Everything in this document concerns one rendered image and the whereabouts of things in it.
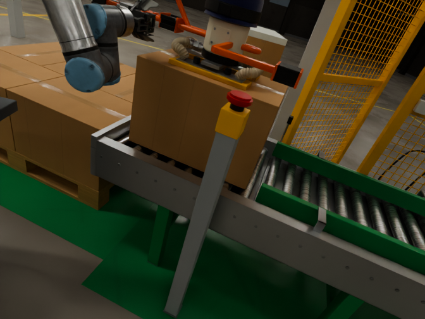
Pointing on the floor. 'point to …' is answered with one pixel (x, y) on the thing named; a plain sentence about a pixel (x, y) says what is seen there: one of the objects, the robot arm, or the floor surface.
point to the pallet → (55, 179)
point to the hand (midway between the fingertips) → (150, 19)
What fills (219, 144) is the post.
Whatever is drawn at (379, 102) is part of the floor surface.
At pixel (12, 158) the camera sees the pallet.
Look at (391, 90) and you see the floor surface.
